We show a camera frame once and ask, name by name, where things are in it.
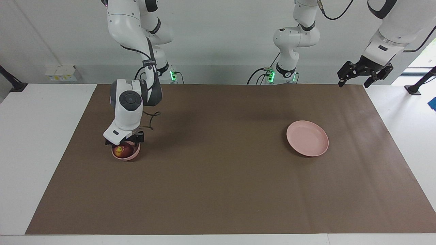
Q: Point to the pink plate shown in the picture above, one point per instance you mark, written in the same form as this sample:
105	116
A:
306	139

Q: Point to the black stand with pole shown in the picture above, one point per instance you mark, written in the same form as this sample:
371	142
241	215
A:
414	90
18	87

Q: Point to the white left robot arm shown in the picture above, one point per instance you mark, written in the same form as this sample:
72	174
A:
293	37

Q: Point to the blue object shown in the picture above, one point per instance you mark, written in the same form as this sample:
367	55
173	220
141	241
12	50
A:
433	103

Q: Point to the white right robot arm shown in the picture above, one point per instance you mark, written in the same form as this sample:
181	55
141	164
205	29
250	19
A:
129	27

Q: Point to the red apple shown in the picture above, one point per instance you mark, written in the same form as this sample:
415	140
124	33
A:
123	151

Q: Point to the brown table mat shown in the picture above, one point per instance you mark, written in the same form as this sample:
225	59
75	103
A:
218	170

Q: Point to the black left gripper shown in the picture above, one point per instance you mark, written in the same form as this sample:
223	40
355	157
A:
369	66

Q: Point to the pink bowl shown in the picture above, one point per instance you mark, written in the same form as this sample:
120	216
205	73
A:
135	154

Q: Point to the white wall outlet box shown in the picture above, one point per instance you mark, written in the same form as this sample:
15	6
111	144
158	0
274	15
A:
63	73

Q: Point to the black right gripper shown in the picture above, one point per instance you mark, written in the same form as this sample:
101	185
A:
129	139

